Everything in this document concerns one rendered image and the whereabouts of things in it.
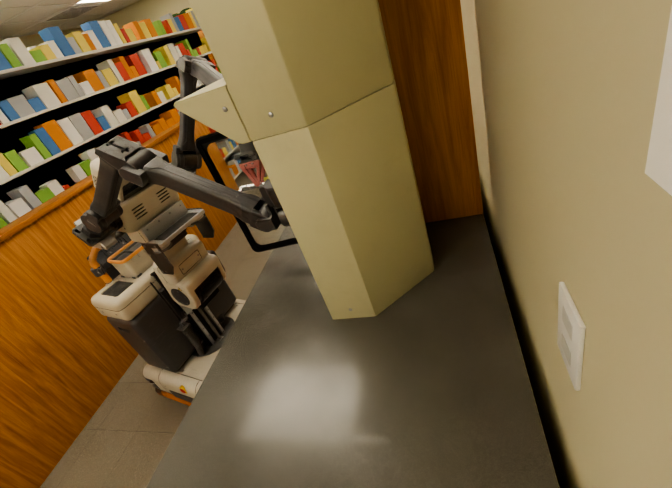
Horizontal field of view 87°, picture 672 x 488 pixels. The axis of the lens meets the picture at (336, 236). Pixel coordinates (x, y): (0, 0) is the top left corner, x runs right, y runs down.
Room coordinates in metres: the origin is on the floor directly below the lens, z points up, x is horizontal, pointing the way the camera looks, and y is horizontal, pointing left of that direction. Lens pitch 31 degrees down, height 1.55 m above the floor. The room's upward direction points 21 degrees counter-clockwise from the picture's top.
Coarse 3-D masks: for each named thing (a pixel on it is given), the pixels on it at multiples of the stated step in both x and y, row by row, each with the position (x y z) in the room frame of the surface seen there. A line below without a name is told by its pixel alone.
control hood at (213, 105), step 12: (216, 84) 0.75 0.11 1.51; (192, 96) 0.68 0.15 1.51; (204, 96) 0.67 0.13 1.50; (216, 96) 0.66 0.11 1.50; (228, 96) 0.66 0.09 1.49; (180, 108) 0.69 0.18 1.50; (192, 108) 0.68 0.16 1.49; (204, 108) 0.68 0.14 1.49; (216, 108) 0.67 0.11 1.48; (228, 108) 0.66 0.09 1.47; (204, 120) 0.68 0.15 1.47; (216, 120) 0.67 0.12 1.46; (228, 120) 0.66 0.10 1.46; (240, 120) 0.65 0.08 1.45; (228, 132) 0.67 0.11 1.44; (240, 132) 0.66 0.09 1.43
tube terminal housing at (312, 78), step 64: (192, 0) 0.65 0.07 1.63; (256, 0) 0.61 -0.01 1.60; (320, 0) 0.65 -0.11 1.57; (256, 64) 0.63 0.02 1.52; (320, 64) 0.63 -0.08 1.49; (384, 64) 0.68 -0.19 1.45; (256, 128) 0.65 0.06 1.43; (320, 128) 0.62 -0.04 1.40; (384, 128) 0.67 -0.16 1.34; (320, 192) 0.62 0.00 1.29; (384, 192) 0.66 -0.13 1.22; (320, 256) 0.64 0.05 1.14; (384, 256) 0.64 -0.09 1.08
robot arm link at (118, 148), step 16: (112, 144) 1.04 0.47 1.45; (128, 144) 1.04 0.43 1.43; (112, 160) 0.99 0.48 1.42; (128, 160) 0.98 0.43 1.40; (144, 160) 1.00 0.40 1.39; (112, 176) 1.05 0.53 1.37; (96, 192) 1.12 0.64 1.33; (112, 192) 1.09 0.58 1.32; (96, 208) 1.15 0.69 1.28; (112, 208) 1.17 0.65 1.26; (96, 224) 1.16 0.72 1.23
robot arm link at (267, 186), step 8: (264, 184) 0.82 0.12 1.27; (264, 192) 0.81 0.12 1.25; (272, 192) 0.78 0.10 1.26; (264, 200) 0.82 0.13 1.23; (272, 200) 0.80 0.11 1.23; (272, 208) 0.82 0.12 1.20; (272, 216) 0.81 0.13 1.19; (256, 224) 0.83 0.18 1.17; (264, 224) 0.82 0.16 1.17; (272, 224) 0.80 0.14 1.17
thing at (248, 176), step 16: (224, 144) 1.00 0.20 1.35; (240, 144) 0.99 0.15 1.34; (224, 160) 1.01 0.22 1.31; (240, 160) 1.00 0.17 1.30; (256, 160) 0.99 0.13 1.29; (224, 176) 1.02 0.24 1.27; (240, 176) 1.00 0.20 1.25; (256, 176) 0.99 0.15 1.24; (256, 192) 1.00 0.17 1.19; (256, 240) 1.02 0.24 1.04; (272, 240) 1.00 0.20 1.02
